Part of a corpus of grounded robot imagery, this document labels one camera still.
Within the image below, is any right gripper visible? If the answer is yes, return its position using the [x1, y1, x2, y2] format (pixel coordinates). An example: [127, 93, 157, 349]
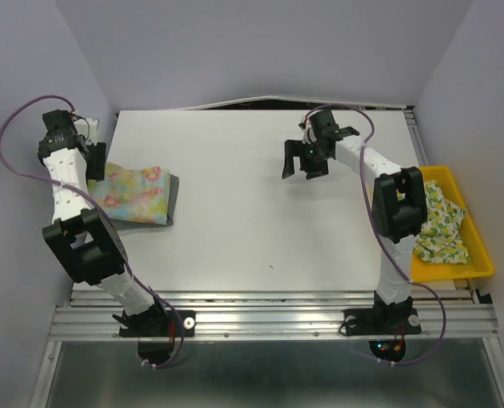
[280, 139, 330, 179]

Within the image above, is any pastel floral skirt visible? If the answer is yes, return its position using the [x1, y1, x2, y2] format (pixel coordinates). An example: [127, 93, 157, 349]
[88, 162, 171, 225]

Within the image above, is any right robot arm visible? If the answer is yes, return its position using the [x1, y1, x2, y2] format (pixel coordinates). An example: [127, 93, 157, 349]
[281, 105, 428, 337]

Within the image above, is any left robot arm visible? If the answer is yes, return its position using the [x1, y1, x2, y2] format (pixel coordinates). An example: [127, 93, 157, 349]
[38, 110, 170, 337]

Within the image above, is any folded grey skirt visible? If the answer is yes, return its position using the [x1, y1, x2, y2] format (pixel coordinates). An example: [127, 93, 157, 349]
[112, 174, 180, 234]

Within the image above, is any lemon print skirt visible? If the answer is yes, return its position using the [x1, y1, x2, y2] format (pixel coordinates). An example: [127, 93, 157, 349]
[414, 180, 470, 264]

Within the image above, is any yellow plastic tray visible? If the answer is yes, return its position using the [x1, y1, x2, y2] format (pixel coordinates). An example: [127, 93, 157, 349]
[411, 166, 495, 282]

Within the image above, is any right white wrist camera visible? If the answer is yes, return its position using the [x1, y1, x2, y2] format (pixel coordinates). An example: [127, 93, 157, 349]
[303, 122, 317, 145]

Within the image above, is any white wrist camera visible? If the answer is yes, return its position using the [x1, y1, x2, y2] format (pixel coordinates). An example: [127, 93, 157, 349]
[303, 122, 317, 145]
[75, 118, 99, 144]

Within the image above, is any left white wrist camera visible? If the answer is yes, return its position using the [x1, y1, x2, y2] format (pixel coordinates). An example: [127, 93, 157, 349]
[75, 118, 99, 144]

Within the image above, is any aluminium rail frame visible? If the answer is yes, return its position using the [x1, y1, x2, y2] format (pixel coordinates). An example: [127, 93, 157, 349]
[31, 288, 503, 407]

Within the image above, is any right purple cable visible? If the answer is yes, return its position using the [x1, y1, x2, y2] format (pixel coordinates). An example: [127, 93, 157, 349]
[298, 104, 449, 367]

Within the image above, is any purple cable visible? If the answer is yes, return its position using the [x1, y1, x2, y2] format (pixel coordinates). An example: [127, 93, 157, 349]
[298, 104, 449, 367]
[0, 95, 185, 370]

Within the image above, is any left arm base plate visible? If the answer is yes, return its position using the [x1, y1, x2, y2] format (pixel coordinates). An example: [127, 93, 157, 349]
[112, 309, 196, 370]

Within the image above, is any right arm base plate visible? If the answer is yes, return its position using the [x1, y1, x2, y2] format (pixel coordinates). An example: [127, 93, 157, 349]
[338, 309, 422, 365]

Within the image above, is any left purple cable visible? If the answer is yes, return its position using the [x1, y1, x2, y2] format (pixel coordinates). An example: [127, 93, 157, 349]
[0, 95, 185, 370]

